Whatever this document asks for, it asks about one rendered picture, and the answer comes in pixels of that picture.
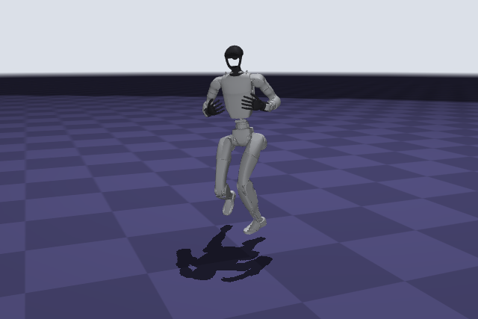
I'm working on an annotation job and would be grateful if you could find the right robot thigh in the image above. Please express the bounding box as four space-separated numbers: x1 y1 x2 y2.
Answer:
215 134 235 196

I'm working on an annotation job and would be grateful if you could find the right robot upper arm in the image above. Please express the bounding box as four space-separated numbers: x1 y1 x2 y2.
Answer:
206 76 222 105

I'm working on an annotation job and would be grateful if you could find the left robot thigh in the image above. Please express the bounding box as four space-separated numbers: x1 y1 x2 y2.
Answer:
237 133 267 193

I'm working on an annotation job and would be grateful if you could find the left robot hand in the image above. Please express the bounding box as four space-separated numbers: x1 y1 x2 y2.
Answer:
241 93 270 111

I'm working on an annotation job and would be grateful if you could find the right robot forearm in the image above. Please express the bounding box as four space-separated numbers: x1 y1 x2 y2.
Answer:
202 101 208 117

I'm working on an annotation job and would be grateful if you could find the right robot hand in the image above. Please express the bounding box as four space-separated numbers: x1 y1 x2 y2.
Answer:
204 99 224 117

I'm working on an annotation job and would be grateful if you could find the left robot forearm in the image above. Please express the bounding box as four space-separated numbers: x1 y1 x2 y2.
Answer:
264 96 281 112

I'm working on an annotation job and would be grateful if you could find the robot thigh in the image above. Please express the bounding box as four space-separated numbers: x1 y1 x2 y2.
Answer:
237 133 267 193
215 134 235 196

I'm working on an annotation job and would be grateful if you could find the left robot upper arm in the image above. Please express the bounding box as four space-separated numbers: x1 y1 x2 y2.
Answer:
250 74 276 102

